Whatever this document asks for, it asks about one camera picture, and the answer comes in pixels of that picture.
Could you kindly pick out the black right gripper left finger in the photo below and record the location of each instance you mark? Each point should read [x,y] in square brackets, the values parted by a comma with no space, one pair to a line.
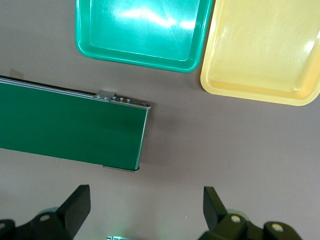
[75,212]

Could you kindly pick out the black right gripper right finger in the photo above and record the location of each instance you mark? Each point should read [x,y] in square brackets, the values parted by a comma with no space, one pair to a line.
[217,220]

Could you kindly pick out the yellow plastic tray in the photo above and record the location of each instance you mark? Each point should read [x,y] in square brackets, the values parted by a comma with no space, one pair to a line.
[260,50]

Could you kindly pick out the green plastic tray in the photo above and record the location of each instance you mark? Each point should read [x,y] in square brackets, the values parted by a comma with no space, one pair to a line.
[140,30]

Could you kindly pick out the green conveyor belt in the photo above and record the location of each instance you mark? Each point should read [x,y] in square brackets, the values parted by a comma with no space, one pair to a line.
[62,125]

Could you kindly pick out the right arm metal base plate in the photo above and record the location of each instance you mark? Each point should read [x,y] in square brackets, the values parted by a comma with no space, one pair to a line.
[117,238]

